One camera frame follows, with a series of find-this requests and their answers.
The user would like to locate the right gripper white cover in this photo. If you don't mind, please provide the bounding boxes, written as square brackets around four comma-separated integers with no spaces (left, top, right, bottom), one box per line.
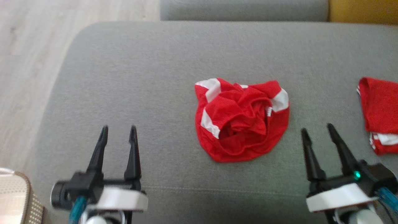
[300,123,376,213]

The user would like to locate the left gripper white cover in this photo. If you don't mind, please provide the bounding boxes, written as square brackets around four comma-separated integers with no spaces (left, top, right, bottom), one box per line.
[72,125,149,213]

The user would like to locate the red jersey shirt white sleeves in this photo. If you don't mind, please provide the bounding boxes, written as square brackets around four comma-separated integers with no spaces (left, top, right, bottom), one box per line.
[356,77,398,156]

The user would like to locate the red shorts white stripes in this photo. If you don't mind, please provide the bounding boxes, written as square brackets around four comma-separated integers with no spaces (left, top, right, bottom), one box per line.
[194,77,290,163]

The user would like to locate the grey fabric sofa seat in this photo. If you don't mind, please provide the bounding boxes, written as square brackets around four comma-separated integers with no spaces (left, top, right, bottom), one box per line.
[30,21,398,224]

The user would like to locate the beige woven laundry basket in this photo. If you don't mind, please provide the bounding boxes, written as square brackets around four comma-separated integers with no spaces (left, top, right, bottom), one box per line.
[0,168,44,224]

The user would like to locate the yellow cushion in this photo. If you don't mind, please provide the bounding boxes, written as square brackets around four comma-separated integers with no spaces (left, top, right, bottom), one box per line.
[329,0,398,26]

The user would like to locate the grey sofa back cushion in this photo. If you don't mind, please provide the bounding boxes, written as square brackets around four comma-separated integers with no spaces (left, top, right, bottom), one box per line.
[160,0,330,22]

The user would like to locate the left teal cable connector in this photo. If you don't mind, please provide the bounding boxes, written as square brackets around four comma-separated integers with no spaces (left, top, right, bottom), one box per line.
[69,195,88,224]

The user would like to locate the teal cable connector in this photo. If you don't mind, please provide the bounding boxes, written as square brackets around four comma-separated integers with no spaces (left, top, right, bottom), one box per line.
[374,187,398,212]
[69,195,88,224]

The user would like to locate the right teal cable connector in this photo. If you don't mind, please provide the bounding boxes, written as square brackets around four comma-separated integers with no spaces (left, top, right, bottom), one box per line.
[374,187,398,212]

